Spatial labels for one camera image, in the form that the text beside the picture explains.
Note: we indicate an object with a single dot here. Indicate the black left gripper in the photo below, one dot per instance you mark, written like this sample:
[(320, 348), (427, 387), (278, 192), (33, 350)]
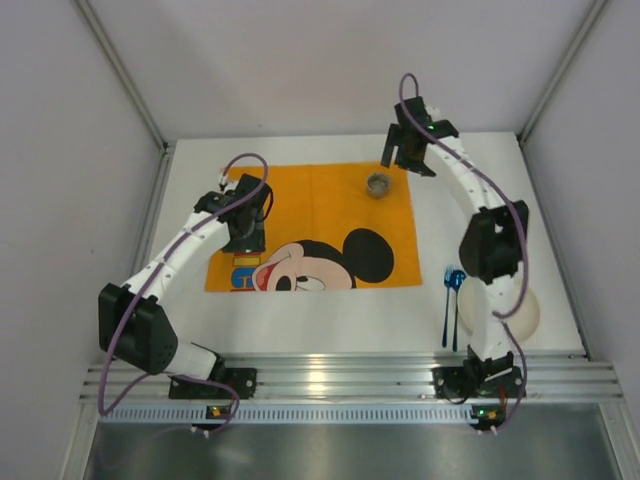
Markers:
[(244, 243)]

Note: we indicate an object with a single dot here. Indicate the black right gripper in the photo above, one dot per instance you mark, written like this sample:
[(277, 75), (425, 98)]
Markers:
[(409, 156)]

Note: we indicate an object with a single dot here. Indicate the small grey cup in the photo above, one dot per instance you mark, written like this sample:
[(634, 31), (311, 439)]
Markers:
[(378, 185)]

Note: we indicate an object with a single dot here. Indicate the orange Mickey Mouse placemat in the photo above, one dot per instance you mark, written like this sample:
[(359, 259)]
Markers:
[(325, 232)]

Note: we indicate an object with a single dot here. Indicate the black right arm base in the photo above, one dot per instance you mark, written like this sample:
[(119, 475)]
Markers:
[(478, 379)]

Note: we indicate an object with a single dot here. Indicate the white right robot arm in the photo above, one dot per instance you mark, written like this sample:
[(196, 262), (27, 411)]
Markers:
[(493, 249)]

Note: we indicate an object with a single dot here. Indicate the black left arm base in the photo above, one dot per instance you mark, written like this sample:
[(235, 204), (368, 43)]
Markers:
[(242, 380)]

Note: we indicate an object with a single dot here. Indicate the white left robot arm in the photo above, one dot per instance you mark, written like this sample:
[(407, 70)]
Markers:
[(133, 323)]

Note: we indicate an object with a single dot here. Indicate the cream round plate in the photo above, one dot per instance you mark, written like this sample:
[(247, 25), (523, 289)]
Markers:
[(523, 324)]

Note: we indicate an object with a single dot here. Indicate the aluminium mounting rail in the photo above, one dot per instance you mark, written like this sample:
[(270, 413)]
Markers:
[(552, 378)]

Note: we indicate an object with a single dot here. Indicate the slotted grey cable duct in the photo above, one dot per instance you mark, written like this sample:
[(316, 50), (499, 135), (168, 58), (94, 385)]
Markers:
[(267, 414)]

